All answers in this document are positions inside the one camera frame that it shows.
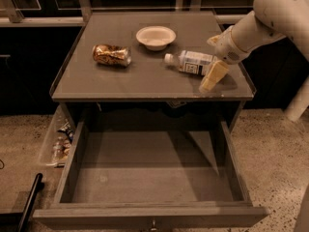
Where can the small metal drawer knob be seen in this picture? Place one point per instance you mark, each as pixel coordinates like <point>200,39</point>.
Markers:
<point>153,227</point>

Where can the open grey top drawer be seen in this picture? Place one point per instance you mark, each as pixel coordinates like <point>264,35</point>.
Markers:
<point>128,168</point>

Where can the grey drawer cabinet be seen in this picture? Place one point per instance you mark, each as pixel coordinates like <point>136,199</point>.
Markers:
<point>146,79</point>

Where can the blue labelled plastic bottle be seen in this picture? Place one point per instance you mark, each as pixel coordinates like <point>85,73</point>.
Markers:
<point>190,62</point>

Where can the black bar on floor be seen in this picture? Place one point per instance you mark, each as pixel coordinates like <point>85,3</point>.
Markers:
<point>36,187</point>

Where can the crushed gold drink can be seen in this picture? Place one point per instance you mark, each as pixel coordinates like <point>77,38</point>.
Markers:
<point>111,55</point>

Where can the snack packets in bin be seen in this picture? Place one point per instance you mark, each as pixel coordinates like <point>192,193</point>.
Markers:
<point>61,147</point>

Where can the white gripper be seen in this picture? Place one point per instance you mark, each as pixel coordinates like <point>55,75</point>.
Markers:
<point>227,50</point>

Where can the clear plastic bin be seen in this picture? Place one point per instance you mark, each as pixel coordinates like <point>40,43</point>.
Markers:
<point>45,154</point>

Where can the white paper bowl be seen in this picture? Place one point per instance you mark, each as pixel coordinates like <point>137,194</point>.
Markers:
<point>155,38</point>

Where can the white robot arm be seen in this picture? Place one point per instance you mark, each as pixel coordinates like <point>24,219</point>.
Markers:
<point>271,153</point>

